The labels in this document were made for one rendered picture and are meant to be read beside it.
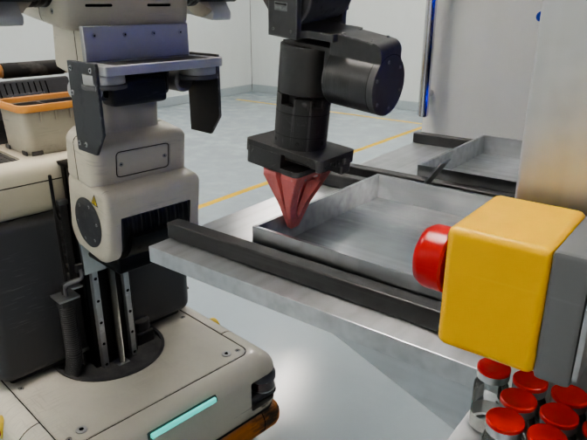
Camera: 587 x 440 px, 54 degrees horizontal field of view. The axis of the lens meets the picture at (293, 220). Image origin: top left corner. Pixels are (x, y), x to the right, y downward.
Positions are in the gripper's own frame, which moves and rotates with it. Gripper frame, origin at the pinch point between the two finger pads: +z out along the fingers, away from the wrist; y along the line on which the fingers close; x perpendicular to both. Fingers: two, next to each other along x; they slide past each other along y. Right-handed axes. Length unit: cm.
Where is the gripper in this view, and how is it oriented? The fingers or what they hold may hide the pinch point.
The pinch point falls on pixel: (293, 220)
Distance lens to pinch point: 66.6
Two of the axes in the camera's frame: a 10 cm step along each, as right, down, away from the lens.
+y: 7.8, 3.2, -5.4
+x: 6.2, -2.8, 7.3
